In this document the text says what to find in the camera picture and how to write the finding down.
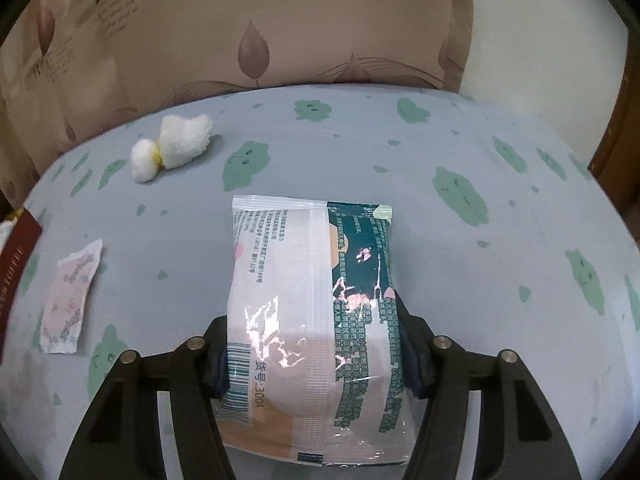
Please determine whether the white rolled towel toy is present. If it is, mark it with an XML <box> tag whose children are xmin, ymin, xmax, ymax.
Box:
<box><xmin>130</xmin><ymin>114</ymin><xmax>215</xmax><ymax>181</ymax></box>

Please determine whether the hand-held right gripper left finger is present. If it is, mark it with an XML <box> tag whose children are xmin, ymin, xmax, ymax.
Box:
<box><xmin>59</xmin><ymin>315</ymin><xmax>238</xmax><ymax>480</ymax></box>

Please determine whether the gold tin box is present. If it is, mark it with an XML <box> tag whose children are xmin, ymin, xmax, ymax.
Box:
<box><xmin>0</xmin><ymin>207</ymin><xmax>43</xmax><ymax>361</ymax></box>

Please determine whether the wooden bed frame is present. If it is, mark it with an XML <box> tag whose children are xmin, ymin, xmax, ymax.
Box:
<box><xmin>587</xmin><ymin>55</ymin><xmax>640</xmax><ymax>241</ymax></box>

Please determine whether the leaf print pillow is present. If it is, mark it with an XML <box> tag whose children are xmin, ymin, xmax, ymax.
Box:
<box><xmin>0</xmin><ymin>0</ymin><xmax>131</xmax><ymax>211</ymax></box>
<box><xmin>112</xmin><ymin>0</ymin><xmax>473</xmax><ymax>111</ymax></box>

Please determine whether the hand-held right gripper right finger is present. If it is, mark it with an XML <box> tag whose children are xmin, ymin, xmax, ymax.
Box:
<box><xmin>392</xmin><ymin>290</ymin><xmax>583</xmax><ymax>480</ymax></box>

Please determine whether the small white sachet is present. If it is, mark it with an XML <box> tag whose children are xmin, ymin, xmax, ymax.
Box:
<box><xmin>40</xmin><ymin>238</ymin><xmax>104</xmax><ymax>355</ymax></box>

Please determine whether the white and green snack packet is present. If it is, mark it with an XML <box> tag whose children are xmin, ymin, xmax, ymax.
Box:
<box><xmin>220</xmin><ymin>195</ymin><xmax>417</xmax><ymax>467</ymax></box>

